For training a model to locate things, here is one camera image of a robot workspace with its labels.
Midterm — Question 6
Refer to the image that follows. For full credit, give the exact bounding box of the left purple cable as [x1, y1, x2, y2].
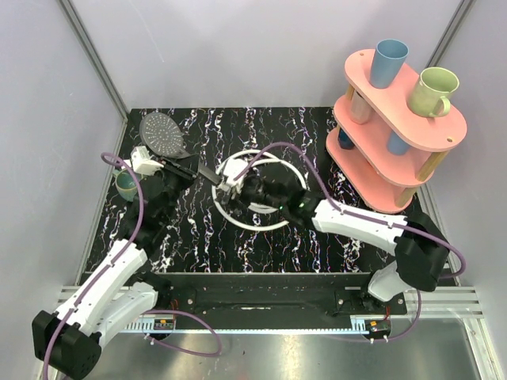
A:
[42, 152, 223, 380]

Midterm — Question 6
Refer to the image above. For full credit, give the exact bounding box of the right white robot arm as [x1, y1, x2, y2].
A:
[223, 161, 449, 314]

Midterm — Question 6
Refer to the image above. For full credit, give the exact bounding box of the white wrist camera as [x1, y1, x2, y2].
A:
[130, 146, 164, 176]
[217, 158, 248, 192]

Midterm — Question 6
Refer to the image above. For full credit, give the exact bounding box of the purple cable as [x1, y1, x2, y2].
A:
[235, 142, 467, 344]
[42, 152, 223, 380]

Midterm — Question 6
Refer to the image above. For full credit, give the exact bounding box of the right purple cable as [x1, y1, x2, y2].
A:
[235, 142, 467, 344]

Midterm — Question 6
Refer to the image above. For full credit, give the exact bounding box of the pink cup middle shelf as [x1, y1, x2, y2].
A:
[349, 91, 374, 124]

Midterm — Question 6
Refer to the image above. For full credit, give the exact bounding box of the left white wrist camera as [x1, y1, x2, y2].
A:
[130, 146, 164, 176]

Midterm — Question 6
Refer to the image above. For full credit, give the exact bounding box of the green mug on shelf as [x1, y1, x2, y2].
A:
[407, 66, 459, 118]

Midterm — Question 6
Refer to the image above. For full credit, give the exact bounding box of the dark blue cup bottom shelf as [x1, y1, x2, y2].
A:
[337, 129, 355, 150]

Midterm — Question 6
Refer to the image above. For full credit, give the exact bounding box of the grey shower head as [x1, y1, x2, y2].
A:
[139, 112, 223, 185]

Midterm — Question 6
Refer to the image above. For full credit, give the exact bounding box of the blue tumbler on top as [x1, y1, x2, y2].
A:
[369, 39, 409, 89]

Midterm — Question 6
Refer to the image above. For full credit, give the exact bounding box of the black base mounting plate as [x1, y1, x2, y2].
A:
[155, 287, 407, 332]

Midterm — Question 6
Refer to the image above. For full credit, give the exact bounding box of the white shower hose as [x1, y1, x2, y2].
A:
[212, 149, 308, 230]

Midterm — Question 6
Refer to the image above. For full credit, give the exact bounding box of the teal ceramic cup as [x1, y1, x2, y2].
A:
[112, 169, 138, 202]

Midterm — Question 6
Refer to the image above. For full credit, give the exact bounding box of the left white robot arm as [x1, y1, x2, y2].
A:
[32, 152, 199, 379]

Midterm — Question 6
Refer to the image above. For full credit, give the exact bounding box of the aluminium rail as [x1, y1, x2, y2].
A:
[420, 287, 484, 319]

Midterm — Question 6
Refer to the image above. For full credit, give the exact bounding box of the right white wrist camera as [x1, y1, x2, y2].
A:
[217, 158, 248, 192]

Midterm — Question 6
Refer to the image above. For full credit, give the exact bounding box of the pink three-tier shelf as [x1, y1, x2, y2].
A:
[326, 49, 467, 214]

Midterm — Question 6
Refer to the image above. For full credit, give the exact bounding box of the light blue cup middle shelf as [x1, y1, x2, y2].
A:
[387, 131, 410, 156]

